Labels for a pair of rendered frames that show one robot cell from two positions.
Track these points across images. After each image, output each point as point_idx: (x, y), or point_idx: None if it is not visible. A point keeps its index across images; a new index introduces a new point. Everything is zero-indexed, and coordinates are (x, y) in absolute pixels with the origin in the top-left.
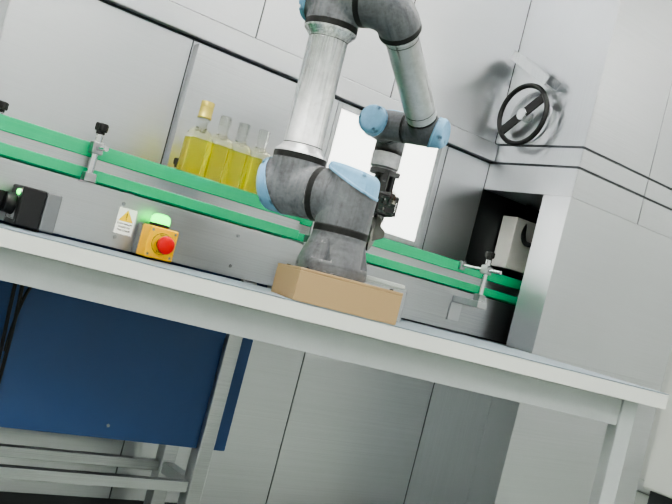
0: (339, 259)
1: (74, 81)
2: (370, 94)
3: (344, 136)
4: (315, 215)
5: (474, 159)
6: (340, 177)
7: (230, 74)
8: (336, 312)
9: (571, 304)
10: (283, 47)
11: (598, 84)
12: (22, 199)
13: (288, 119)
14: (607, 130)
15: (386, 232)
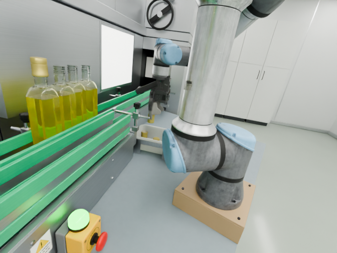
0: (242, 195)
1: None
2: (110, 11)
3: (105, 42)
4: (217, 170)
5: (140, 36)
6: (246, 148)
7: (27, 10)
8: None
9: (182, 91)
10: None
11: (194, 2)
12: None
13: (78, 40)
14: (193, 23)
15: (124, 83)
